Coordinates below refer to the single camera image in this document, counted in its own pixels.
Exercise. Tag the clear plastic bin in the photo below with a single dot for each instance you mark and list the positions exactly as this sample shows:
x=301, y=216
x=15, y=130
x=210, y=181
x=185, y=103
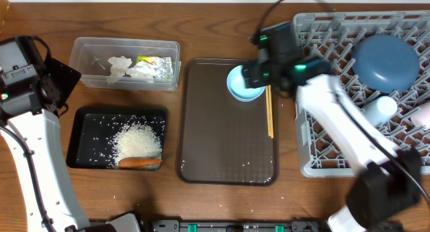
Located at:
x=90, y=57

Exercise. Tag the light blue bowl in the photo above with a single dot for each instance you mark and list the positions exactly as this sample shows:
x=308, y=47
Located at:
x=236, y=86

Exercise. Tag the white tissue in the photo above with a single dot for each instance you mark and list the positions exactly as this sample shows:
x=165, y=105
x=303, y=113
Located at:
x=119, y=68
x=141, y=70

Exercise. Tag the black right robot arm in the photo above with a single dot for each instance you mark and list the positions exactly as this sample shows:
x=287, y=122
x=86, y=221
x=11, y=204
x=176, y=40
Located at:
x=387, y=179

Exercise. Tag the pile of white rice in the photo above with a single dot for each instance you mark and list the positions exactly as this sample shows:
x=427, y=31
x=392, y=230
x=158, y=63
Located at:
x=136, y=140

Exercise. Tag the grey dishwasher rack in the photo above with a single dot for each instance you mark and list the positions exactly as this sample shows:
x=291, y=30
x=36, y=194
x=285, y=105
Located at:
x=333, y=39

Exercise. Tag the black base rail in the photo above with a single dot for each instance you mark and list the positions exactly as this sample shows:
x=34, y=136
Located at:
x=242, y=226

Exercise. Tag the dark brown serving tray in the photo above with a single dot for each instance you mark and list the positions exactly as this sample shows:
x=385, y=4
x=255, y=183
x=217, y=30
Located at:
x=223, y=140

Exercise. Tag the silver foil snack wrapper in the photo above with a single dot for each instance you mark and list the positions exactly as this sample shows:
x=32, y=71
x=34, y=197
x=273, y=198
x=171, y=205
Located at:
x=161, y=67

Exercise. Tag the orange carrot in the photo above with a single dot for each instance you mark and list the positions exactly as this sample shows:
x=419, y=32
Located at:
x=138, y=162

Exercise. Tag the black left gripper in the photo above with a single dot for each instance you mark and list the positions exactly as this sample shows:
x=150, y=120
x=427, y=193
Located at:
x=62, y=80

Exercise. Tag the pale pink cup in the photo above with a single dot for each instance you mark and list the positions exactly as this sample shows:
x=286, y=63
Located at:
x=421, y=118

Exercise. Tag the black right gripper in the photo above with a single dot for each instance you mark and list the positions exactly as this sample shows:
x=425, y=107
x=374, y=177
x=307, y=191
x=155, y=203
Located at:
x=252, y=74

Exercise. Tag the black waste tray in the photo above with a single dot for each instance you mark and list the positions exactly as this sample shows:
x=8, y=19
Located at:
x=94, y=138

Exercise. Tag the wooden chopstick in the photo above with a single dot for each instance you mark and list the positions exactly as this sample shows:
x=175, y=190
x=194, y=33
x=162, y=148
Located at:
x=271, y=110
x=268, y=111

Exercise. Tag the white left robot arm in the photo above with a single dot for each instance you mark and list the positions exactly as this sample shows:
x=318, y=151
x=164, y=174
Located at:
x=50, y=201

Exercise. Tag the dark blue plate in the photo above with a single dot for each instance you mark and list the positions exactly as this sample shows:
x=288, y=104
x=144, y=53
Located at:
x=386, y=63

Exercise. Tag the light blue cup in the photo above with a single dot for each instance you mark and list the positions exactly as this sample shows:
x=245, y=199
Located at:
x=381, y=110

